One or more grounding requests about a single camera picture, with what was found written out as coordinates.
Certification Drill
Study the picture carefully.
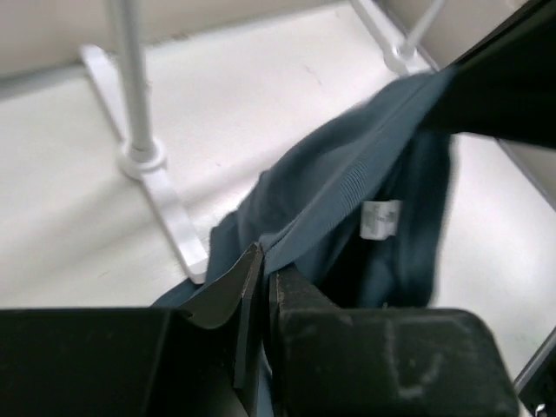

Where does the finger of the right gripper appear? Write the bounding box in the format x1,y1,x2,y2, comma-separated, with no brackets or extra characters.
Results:
421,1,555,149

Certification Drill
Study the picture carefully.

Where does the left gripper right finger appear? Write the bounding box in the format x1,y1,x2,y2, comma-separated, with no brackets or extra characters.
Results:
267,268,520,416

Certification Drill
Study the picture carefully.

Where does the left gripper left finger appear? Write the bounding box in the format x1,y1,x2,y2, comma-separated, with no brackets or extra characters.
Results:
1,245,263,416

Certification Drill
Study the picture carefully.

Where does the blue t shirt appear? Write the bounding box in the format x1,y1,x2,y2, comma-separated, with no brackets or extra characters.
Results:
154,69,458,417

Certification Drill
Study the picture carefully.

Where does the white clothes rack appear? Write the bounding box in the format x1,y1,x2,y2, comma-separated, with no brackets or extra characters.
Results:
80,1,445,285

